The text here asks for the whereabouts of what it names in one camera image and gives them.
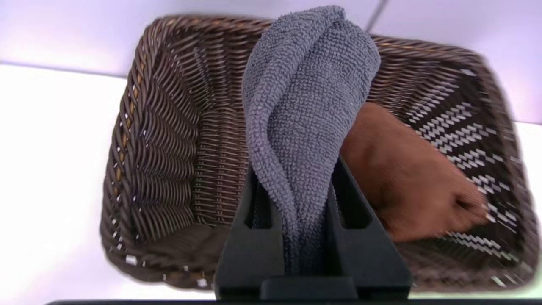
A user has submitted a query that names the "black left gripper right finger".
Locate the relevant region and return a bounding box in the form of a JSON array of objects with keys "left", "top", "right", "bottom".
[{"left": 325, "top": 157, "right": 413, "bottom": 297}]

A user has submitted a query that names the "dark brown wicker basket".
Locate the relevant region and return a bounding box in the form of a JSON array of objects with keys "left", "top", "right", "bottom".
[{"left": 100, "top": 14, "right": 540, "bottom": 293}]

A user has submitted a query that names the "brown towel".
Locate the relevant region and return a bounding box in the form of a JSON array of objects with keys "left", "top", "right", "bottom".
[{"left": 339, "top": 102, "right": 490, "bottom": 243}]

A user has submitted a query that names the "grey towel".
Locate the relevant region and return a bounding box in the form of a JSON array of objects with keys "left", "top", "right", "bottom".
[{"left": 242, "top": 5, "right": 382, "bottom": 276}]

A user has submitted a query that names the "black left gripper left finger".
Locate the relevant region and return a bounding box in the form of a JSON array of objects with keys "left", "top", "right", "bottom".
[{"left": 215, "top": 167, "right": 285, "bottom": 297}]

